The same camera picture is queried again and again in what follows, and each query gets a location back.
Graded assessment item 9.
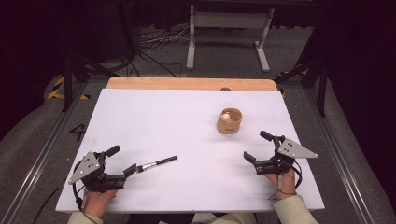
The aluminium floor rail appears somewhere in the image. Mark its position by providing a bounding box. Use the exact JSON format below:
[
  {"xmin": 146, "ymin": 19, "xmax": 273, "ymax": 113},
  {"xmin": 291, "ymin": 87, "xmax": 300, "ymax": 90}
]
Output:
[
  {"xmin": 303, "ymin": 88, "xmax": 375, "ymax": 224},
  {"xmin": 0, "ymin": 81, "xmax": 89, "ymax": 224}
]

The bundle of floor cables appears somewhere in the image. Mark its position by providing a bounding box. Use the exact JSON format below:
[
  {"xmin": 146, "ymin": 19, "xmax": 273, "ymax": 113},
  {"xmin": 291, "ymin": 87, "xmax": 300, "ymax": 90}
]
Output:
[{"xmin": 127, "ymin": 25, "xmax": 191, "ymax": 78}]

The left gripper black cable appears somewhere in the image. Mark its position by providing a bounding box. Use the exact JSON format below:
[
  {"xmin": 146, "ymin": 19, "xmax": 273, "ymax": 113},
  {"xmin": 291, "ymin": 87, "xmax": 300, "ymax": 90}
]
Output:
[{"xmin": 32, "ymin": 176, "xmax": 94, "ymax": 224}]

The black makeup brush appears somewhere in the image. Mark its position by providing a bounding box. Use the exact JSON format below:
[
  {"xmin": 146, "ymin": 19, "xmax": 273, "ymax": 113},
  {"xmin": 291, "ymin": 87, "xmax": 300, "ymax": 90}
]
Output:
[{"xmin": 136, "ymin": 155, "xmax": 178, "ymax": 174}]

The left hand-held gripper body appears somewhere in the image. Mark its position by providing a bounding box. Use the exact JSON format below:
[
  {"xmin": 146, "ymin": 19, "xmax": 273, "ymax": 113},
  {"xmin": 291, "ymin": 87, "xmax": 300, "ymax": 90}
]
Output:
[{"xmin": 68, "ymin": 150, "xmax": 126, "ymax": 193}]

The yellow black floor tape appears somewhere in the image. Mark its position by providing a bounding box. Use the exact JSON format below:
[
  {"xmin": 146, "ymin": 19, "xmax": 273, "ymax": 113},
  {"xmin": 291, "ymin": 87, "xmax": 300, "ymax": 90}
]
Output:
[{"xmin": 47, "ymin": 76, "xmax": 92, "ymax": 102}]

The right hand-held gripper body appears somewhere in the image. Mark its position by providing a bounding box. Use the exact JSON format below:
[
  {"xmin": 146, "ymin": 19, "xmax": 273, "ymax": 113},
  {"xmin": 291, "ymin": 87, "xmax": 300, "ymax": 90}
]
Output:
[{"xmin": 254, "ymin": 134, "xmax": 319, "ymax": 175}]

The black metal stand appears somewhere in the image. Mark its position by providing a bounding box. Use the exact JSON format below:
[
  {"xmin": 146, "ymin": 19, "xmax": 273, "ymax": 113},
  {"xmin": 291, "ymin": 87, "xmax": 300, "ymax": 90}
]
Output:
[
  {"xmin": 274, "ymin": 18, "xmax": 330, "ymax": 118},
  {"xmin": 61, "ymin": 0, "xmax": 120, "ymax": 114}
]

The white metal desk frame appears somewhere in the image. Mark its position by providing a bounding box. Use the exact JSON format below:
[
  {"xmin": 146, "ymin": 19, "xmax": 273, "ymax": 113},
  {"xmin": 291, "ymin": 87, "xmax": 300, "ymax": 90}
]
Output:
[{"xmin": 185, "ymin": 4, "xmax": 276, "ymax": 73}]

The wooden table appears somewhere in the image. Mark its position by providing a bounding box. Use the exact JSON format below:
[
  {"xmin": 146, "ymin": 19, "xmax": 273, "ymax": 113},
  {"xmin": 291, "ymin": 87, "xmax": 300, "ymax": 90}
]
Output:
[{"xmin": 106, "ymin": 76, "xmax": 278, "ymax": 92}]

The person's left hand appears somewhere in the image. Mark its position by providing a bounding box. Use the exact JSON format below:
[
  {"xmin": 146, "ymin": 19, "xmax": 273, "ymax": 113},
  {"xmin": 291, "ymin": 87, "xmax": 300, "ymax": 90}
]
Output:
[{"xmin": 82, "ymin": 188, "xmax": 119, "ymax": 219}]

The person's light clothing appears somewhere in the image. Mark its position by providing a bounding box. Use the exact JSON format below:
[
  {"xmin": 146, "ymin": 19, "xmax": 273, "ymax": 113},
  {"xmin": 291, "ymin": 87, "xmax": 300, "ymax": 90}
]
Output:
[{"xmin": 191, "ymin": 212, "xmax": 258, "ymax": 224}]

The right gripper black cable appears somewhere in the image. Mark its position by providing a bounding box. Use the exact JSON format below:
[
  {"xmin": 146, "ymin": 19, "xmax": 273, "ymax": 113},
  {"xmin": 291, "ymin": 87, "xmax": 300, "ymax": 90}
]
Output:
[{"xmin": 268, "ymin": 160, "xmax": 304, "ymax": 201}]

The white table cover board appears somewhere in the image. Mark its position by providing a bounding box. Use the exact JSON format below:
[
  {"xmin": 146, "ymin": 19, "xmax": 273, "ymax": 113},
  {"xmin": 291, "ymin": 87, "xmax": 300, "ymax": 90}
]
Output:
[{"xmin": 55, "ymin": 88, "xmax": 326, "ymax": 214}]

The tan round holder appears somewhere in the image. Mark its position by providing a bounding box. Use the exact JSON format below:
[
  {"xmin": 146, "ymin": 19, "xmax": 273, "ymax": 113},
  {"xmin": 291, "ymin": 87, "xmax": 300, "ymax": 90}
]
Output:
[{"xmin": 216, "ymin": 107, "xmax": 244, "ymax": 135}]

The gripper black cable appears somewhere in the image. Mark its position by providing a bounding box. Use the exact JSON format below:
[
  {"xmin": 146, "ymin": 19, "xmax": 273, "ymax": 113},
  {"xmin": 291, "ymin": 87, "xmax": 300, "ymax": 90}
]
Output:
[
  {"xmin": 268, "ymin": 160, "xmax": 304, "ymax": 201},
  {"xmin": 32, "ymin": 176, "xmax": 94, "ymax": 224}
]

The person's right hand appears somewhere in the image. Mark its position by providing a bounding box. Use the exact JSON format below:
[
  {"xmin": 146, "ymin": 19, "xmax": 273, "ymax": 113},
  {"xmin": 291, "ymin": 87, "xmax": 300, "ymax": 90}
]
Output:
[{"xmin": 264, "ymin": 169, "xmax": 298, "ymax": 201}]

